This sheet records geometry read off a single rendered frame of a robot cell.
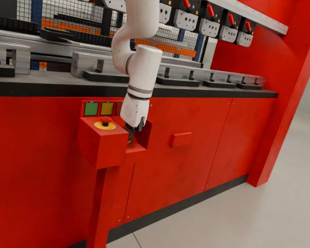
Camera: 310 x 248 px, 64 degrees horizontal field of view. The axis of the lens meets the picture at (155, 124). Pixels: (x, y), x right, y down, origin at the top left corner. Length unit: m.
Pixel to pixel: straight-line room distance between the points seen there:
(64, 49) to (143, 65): 0.61
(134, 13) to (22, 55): 0.46
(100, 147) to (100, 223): 0.37
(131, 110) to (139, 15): 0.31
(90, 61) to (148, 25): 0.44
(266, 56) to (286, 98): 0.40
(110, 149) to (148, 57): 0.31
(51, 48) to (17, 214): 0.72
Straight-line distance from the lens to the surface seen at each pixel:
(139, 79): 0.79
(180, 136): 1.38
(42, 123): 0.95
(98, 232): 1.08
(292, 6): 2.35
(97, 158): 0.80
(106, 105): 0.92
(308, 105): 8.13
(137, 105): 0.81
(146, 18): 0.69
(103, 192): 0.96
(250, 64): 2.46
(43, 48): 1.28
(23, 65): 1.00
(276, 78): 2.35
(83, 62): 1.07
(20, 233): 1.18
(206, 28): 1.50
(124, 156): 0.85
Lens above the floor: 1.08
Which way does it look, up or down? 18 degrees down
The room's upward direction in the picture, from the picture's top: 12 degrees clockwise
